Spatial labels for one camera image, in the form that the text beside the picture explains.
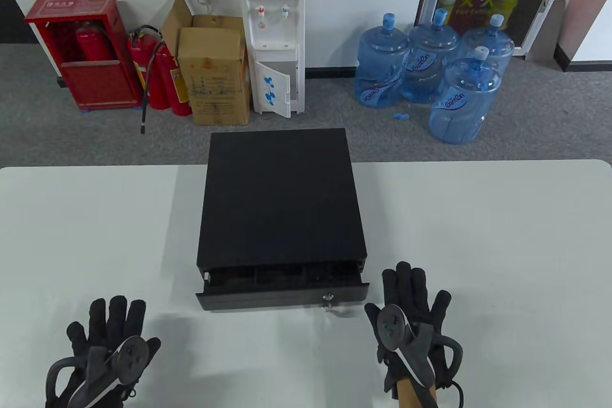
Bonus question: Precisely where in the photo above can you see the person's right hand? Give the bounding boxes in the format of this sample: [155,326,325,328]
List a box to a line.
[364,262,463,399]

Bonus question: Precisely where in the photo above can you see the person's left hand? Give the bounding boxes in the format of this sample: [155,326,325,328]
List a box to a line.
[45,296,162,408]

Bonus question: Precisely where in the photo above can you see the black cash drawer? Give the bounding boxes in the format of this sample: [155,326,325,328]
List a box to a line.
[195,128,370,312]

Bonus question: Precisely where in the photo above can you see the grey white tracking controller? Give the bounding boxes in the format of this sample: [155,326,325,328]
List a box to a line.
[377,304,437,388]
[67,336,150,408]

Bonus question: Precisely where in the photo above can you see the blue water jug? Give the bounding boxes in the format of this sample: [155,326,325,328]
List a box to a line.
[401,9,459,104]
[428,46,503,144]
[459,14,515,76]
[354,12,412,109]

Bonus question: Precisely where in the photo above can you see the red fire extinguisher cabinet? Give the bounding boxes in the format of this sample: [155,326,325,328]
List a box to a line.
[25,0,143,112]

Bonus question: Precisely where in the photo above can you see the red fire extinguisher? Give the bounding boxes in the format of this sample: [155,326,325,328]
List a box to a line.
[127,28,170,110]
[155,42,193,117]

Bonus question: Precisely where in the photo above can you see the closed brown cardboard box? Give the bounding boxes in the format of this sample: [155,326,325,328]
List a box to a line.
[178,27,251,126]

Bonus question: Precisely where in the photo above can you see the red extinguisher inside cabinet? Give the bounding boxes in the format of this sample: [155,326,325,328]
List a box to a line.
[76,22,115,62]

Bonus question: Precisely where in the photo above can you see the white water dispenser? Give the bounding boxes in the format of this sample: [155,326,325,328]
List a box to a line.
[238,0,306,119]

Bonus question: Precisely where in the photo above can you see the open brown cardboard box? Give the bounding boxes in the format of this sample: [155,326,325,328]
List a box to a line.
[160,0,247,45]

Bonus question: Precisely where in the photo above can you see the black extinguisher hose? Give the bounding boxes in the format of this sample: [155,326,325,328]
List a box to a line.
[140,25,165,135]

